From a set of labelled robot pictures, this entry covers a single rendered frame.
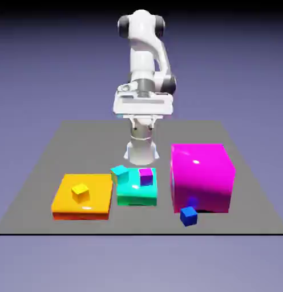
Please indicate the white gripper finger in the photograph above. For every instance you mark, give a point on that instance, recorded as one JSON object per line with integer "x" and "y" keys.
{"x": 151, "y": 125}
{"x": 134, "y": 125}

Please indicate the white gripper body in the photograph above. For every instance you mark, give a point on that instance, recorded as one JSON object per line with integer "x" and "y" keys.
{"x": 142, "y": 107}

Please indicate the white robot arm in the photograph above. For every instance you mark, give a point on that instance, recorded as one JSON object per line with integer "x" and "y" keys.
{"x": 142, "y": 34}

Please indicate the small cyan cube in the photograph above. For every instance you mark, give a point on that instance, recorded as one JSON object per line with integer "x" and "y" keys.
{"x": 120, "y": 173}

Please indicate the small purple cube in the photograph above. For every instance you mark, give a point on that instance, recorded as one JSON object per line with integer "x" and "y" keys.
{"x": 146, "y": 177}

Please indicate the small yellow cube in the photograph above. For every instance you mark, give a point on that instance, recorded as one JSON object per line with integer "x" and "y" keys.
{"x": 80, "y": 192}

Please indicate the small blue cube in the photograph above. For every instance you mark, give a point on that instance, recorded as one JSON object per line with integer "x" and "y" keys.
{"x": 188, "y": 216}

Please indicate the large turquoise box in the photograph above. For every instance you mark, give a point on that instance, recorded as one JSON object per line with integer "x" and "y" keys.
{"x": 137, "y": 194}

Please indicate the large magenta box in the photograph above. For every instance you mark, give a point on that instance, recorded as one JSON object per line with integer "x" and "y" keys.
{"x": 200, "y": 178}

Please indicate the large orange box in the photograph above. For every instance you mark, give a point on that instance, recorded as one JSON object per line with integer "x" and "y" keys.
{"x": 86, "y": 200}

